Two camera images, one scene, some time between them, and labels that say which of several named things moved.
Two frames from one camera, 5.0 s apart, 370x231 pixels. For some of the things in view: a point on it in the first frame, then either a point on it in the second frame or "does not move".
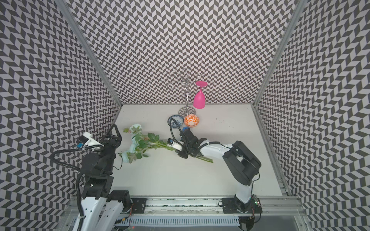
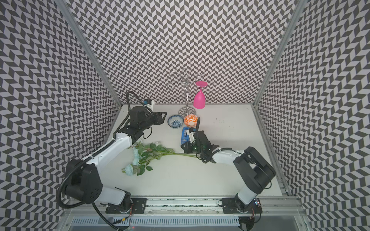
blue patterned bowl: x=179 y=120 does not move
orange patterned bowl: x=191 y=120 does not move
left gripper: x=109 y=135 to x=158 y=117
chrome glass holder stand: x=185 y=82 does not move
